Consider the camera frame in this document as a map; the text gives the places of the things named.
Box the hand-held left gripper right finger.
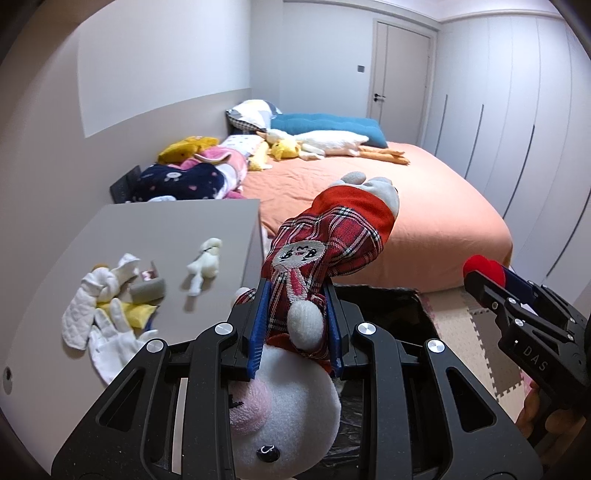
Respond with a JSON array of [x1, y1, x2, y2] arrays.
[[323, 281, 543, 480]]

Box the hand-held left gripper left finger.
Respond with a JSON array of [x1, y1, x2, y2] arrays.
[[51, 279, 273, 480]]

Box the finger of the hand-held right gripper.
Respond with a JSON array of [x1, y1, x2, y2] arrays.
[[464, 271, 573, 342], [505, 268, 587, 326]]

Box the red plush toy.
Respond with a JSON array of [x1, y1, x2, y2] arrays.
[[463, 256, 506, 287]]

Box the small white plush toy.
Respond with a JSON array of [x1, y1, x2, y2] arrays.
[[186, 237, 223, 297]]

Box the plush rabbit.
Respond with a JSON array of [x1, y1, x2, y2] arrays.
[[228, 172, 400, 480]]

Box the grey roll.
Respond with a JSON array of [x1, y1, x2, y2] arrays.
[[129, 278, 167, 305]]

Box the yellow cloth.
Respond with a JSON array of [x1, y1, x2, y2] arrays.
[[97, 300, 158, 330]]

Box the white cotton glove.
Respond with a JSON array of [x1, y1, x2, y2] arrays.
[[88, 298, 160, 386]]

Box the white knotted cloth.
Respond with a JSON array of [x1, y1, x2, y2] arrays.
[[81, 253, 141, 305]]

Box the white quilted mitt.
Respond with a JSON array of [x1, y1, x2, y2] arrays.
[[62, 281, 106, 349]]

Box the person's right hand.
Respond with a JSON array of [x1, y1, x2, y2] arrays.
[[516, 383, 546, 440]]

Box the foam floor mat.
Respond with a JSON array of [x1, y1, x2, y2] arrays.
[[418, 288, 532, 411]]

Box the bed with orange sheet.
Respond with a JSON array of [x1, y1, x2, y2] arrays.
[[240, 138, 514, 292]]

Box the pink blanket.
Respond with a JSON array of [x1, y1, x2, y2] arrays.
[[180, 145, 250, 199]]

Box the navy printed blanket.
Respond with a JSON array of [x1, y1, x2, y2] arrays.
[[127, 162, 232, 204]]

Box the white wardrobe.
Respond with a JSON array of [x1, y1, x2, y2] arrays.
[[418, 14, 591, 296]]

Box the yellow duck plush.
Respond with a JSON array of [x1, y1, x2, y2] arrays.
[[269, 138, 301, 161]]

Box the white polka dot pillow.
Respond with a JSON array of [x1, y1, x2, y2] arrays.
[[222, 134, 266, 155]]

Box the white goose plush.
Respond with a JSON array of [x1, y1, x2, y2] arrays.
[[256, 128, 411, 166]]

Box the mustard plush toy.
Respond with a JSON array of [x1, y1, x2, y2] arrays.
[[158, 136, 220, 164]]

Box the teal cushion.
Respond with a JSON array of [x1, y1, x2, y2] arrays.
[[270, 113, 389, 148]]

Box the patterned pillow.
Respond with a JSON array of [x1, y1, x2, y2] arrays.
[[226, 99, 283, 132]]

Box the beige door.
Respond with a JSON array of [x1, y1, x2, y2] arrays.
[[367, 19, 437, 148]]

